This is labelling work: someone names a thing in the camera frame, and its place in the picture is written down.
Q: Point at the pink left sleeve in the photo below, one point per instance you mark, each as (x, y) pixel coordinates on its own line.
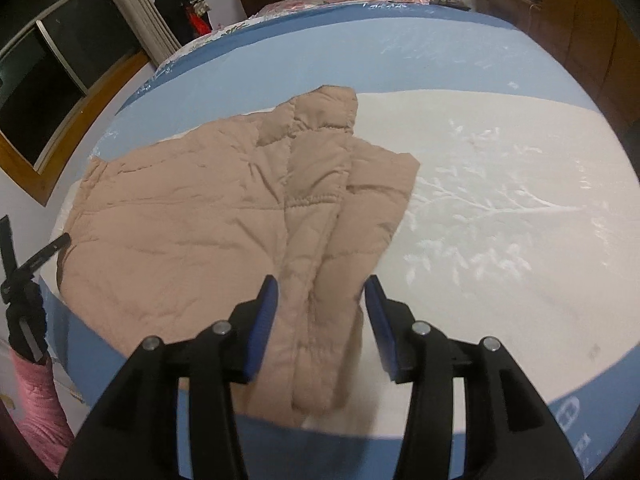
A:
(44, 425)

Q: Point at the coat rack with clothes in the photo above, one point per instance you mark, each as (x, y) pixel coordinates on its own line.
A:
(187, 19)

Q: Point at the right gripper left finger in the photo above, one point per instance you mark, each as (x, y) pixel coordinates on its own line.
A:
(230, 352)

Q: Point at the wooden desk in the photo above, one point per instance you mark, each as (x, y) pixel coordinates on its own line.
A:
(523, 14)

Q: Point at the left hand black glove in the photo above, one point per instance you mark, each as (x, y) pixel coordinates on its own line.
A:
(27, 324)

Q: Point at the beige quilted jacket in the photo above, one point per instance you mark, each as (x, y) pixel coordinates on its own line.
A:
(169, 238)

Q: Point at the wood framed window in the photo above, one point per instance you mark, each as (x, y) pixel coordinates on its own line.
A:
(62, 62)

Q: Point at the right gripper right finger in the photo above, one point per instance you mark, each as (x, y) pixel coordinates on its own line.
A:
(417, 353)

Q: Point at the large wooden wardrobe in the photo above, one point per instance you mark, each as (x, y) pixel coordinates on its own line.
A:
(594, 41)

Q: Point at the dark bedside table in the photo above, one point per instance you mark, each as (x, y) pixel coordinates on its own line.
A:
(452, 4)

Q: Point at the striped curtain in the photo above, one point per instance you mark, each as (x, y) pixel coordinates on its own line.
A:
(150, 28)

